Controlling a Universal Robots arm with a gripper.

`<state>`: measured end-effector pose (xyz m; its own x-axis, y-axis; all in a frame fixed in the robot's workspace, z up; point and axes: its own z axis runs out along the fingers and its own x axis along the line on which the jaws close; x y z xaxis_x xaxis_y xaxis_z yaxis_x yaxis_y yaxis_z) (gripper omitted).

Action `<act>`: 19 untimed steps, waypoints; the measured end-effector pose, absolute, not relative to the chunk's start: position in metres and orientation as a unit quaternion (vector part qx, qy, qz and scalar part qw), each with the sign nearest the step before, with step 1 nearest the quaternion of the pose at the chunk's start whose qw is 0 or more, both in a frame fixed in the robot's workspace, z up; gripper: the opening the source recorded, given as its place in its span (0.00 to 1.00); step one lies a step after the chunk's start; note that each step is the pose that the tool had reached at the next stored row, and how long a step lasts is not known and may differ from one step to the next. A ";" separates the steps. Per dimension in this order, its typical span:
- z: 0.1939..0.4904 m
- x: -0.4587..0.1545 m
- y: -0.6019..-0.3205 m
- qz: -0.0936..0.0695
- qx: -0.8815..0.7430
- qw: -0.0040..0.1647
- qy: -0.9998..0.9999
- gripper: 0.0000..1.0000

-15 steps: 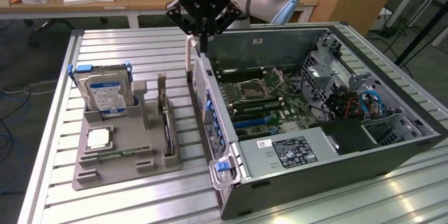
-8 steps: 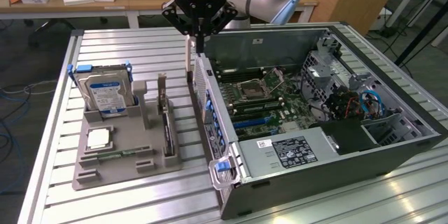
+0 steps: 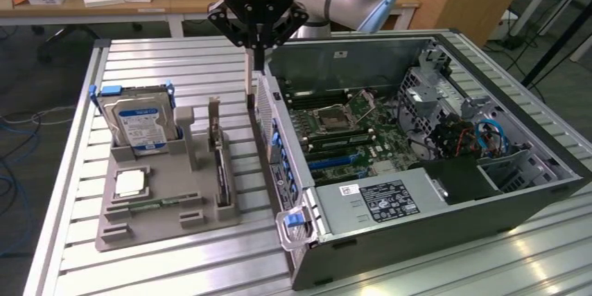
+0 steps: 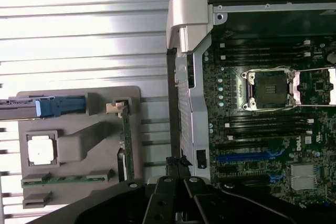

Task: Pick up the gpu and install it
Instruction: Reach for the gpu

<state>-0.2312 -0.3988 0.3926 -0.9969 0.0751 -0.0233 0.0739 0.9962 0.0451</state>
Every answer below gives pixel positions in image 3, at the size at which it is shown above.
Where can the black graphics card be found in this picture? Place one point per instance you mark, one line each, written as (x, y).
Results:
(222, 178)

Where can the metal socket cover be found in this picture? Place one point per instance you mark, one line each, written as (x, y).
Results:
(360, 103)

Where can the CPU socket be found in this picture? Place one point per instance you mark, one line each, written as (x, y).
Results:
(334, 119)

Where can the wooden desk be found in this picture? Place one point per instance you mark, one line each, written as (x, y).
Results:
(69, 8)

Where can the hard disk with blue caddy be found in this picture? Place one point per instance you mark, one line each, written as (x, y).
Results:
(138, 126)

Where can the black office chair base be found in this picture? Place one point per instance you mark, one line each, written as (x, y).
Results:
(60, 36)

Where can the metal drive cage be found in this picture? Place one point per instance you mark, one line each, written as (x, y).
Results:
(429, 102)

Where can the green motherboard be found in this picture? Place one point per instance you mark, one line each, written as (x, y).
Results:
(393, 136)

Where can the blue expansion slot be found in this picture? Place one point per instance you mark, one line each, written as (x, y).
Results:
(332, 162)

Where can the grey printed parts rack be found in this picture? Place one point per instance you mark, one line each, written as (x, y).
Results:
(176, 185)

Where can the silver CPU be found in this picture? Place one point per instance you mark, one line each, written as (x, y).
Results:
(129, 183)

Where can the green loose RAM stick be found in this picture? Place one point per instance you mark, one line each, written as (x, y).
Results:
(157, 203)

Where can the black slanted pole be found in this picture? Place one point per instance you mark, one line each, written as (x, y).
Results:
(532, 76)

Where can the grey power supply unit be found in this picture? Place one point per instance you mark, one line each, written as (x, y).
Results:
(341, 213)

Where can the blue case latch tab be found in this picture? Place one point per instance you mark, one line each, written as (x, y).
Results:
(293, 221)

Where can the metal disk bay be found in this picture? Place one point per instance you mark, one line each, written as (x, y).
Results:
(517, 171)

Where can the open black PC case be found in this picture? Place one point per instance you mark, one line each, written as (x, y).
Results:
(416, 240)

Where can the white table frame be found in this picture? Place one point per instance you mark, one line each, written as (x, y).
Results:
(582, 39)

